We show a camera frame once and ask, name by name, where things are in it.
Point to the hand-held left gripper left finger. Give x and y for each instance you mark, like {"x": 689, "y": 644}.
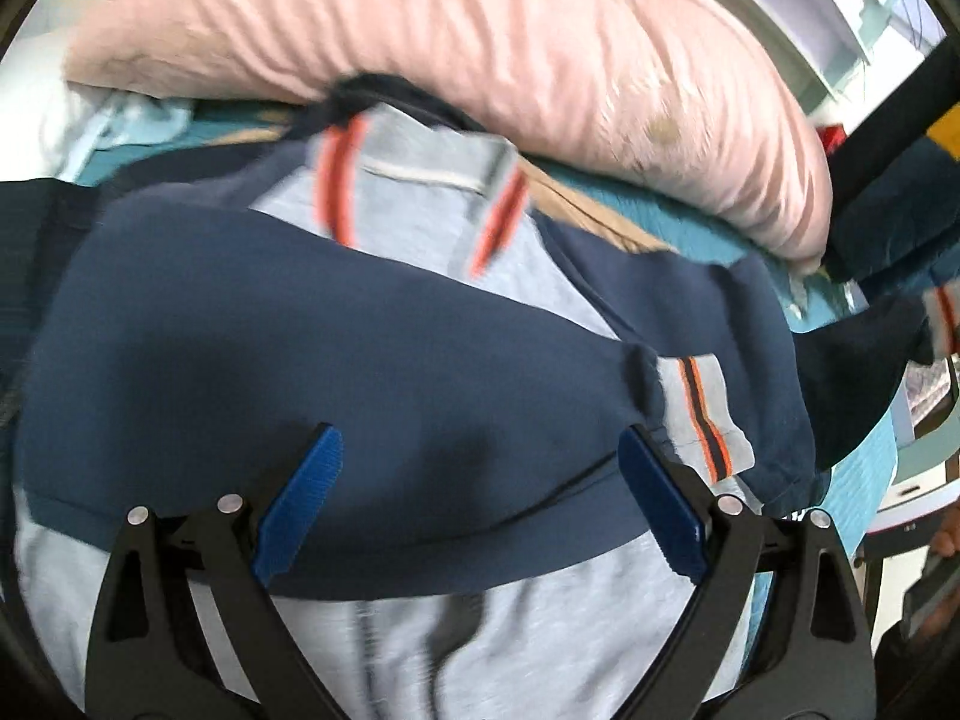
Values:
{"x": 300, "y": 502}

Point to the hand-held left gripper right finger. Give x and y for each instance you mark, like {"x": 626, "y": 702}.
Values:
{"x": 660, "y": 510}

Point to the navy and grey sweatshirt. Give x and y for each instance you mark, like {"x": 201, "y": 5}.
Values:
{"x": 375, "y": 330}

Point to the person's right hand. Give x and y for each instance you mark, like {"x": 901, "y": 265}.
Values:
{"x": 948, "y": 532}

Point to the teal quilted mattress pad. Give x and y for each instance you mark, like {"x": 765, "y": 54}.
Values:
{"x": 855, "y": 495}

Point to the pink checkered cloth cover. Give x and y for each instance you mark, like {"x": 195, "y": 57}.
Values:
{"x": 934, "y": 390}

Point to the yellow and navy puffer jacket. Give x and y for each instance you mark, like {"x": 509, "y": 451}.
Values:
{"x": 900, "y": 217}

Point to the light blue cloth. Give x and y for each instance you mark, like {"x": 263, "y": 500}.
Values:
{"x": 142, "y": 127}

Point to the white pillow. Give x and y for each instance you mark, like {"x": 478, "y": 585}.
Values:
{"x": 56, "y": 127}

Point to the pink quilt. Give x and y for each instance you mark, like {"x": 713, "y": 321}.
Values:
{"x": 450, "y": 37}

